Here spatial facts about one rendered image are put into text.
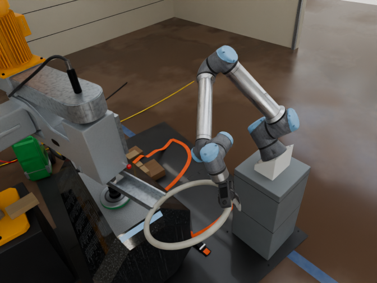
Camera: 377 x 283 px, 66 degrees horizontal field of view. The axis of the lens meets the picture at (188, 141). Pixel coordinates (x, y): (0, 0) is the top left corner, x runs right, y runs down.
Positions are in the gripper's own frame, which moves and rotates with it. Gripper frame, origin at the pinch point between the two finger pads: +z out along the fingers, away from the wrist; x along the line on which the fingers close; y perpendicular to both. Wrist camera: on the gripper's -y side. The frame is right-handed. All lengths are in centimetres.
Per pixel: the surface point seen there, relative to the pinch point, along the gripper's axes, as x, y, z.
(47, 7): 332, 468, -195
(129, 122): 170, 251, 17
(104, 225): 93, 19, 6
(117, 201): 82, 31, -2
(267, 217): -5, 56, 59
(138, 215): 70, 26, 10
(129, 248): 76, 8, 20
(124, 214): 80, 26, 7
